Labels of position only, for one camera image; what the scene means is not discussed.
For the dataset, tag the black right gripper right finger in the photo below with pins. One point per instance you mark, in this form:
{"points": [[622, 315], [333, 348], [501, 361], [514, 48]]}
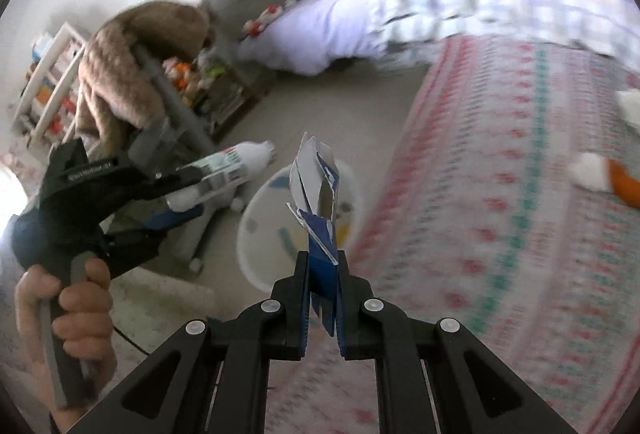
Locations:
{"points": [[409, 360]]}

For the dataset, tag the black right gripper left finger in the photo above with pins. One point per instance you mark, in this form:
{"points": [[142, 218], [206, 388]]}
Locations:
{"points": [[237, 354]]}

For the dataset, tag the white green yogurt bottle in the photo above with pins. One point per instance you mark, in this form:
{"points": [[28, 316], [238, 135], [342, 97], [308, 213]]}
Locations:
{"points": [[223, 173]]}

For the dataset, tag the torn blue milk carton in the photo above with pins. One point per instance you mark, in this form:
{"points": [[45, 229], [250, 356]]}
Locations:
{"points": [[313, 181]]}

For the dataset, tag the white trash bin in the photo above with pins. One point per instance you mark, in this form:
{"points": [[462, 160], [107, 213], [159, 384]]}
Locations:
{"points": [[269, 237]]}

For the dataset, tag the person's left hand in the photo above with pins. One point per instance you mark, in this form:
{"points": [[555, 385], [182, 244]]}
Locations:
{"points": [[85, 329]]}

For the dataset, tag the white bookshelf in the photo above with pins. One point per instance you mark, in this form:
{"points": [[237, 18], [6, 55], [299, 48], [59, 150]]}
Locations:
{"points": [[45, 117]]}

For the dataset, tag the patterned red green bedsheet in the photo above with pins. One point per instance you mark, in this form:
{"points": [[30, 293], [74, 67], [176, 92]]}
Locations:
{"points": [[477, 220]]}

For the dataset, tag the bedside shelf with toys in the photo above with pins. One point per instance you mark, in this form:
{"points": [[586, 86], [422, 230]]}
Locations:
{"points": [[211, 88]]}

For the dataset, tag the red white plush toy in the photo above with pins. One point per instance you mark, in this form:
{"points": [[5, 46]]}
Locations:
{"points": [[253, 28]]}

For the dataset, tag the grey bed headboard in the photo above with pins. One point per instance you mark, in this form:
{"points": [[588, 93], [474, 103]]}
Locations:
{"points": [[230, 16]]}

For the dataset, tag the small white cotton ball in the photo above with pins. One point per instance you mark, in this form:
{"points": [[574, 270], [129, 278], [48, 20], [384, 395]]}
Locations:
{"points": [[591, 172]]}

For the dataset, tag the orange white peel scrap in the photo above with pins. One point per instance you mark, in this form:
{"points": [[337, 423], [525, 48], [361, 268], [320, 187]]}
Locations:
{"points": [[624, 186]]}

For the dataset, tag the lavender pillow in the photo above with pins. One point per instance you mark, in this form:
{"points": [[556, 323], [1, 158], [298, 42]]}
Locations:
{"points": [[311, 36]]}

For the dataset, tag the crumpled white tissue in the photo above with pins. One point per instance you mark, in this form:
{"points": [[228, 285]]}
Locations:
{"points": [[628, 101]]}

